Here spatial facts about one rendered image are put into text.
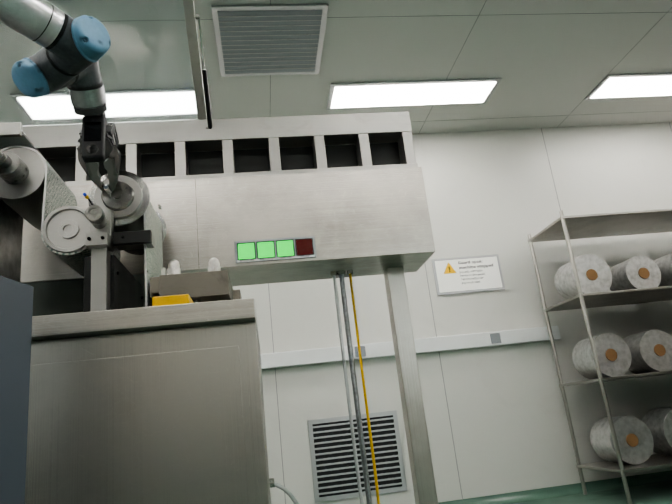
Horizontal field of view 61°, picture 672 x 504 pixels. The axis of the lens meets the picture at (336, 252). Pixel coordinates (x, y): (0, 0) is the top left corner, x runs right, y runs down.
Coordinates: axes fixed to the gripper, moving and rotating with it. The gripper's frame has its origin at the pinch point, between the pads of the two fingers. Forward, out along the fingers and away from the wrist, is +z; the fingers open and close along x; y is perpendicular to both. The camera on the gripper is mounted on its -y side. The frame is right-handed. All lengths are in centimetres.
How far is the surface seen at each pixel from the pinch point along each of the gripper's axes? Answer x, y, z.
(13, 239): 30.1, 11.7, 19.6
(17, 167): 20.2, 4.1, -4.7
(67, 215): 10.4, -0.9, 6.5
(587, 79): -280, 245, 57
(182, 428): -19, -59, 20
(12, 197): 23.5, 3.9, 3.1
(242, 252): -30.7, 16.9, 32.9
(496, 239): -220, 217, 170
